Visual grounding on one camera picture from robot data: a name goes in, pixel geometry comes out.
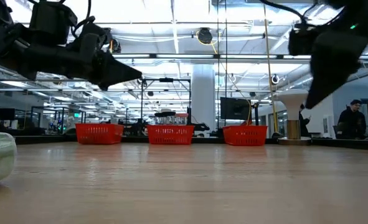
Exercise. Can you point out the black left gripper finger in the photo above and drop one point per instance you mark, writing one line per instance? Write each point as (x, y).
(115, 73)

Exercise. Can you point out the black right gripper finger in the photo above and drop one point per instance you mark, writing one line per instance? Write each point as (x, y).
(327, 81)

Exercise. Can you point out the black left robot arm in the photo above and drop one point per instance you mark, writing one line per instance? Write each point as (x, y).
(3, 40)

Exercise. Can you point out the white mushroom table lamp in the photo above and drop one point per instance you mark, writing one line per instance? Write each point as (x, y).
(292, 99)

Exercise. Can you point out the person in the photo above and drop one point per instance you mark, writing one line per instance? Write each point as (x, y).
(303, 123)
(353, 119)

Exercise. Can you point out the white cylinder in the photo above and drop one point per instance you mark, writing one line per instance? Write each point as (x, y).
(166, 110)

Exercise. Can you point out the red plastic basket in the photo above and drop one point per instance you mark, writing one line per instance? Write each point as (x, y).
(171, 135)
(99, 134)
(246, 135)

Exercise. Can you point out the dark background monitor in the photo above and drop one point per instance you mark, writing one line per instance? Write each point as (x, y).
(3, 114)

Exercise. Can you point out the white square column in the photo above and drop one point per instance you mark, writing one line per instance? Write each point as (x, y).
(203, 93)

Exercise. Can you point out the black monitor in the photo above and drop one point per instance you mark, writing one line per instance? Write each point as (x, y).
(235, 109)

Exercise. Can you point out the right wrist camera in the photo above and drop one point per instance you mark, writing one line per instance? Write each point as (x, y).
(303, 40)

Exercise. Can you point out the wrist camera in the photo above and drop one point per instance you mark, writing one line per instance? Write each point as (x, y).
(91, 37)
(303, 40)

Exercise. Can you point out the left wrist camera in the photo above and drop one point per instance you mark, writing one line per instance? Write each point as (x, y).
(91, 37)

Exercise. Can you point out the black metal rig frame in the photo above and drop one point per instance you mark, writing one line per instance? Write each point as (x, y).
(166, 80)

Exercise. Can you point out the black aluminium table frame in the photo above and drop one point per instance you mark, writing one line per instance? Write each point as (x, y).
(208, 140)

